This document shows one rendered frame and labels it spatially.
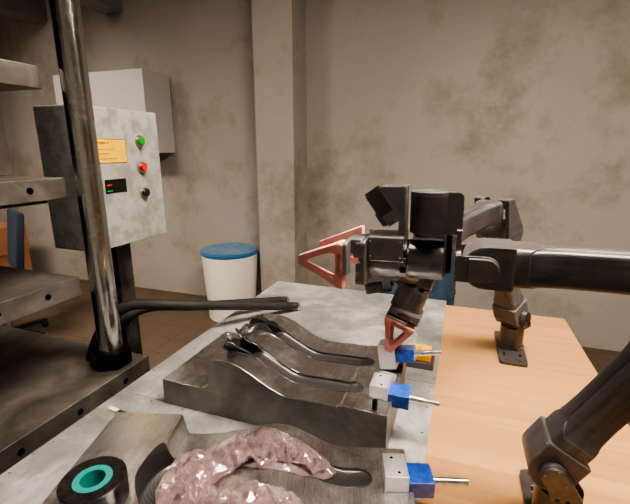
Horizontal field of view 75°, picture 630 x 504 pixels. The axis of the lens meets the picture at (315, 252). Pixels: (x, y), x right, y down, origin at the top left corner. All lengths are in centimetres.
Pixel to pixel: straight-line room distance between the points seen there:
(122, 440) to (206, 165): 315
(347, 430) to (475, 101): 261
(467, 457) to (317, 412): 29
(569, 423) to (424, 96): 267
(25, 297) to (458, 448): 98
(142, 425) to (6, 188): 58
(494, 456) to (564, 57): 267
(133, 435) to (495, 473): 62
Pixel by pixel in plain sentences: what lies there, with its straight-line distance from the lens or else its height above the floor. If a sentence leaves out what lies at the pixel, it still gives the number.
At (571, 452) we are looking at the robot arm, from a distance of 71.
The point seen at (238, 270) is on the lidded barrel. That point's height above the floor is 44.
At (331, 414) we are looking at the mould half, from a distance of 83.
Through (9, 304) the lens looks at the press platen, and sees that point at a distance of 111.
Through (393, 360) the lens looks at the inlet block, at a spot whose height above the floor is 91.
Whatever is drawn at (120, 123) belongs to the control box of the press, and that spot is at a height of 143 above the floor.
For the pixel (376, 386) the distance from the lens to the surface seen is 83.
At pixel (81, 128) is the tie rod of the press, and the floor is 140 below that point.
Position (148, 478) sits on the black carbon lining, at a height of 88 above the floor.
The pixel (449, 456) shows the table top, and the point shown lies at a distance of 89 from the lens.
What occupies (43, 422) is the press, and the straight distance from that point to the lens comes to 112.
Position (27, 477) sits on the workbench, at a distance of 95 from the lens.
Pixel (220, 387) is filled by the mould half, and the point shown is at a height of 87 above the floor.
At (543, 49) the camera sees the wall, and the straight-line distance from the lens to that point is 320.
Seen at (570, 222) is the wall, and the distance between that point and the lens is 323.
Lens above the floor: 136
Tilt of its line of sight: 14 degrees down
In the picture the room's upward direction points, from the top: straight up
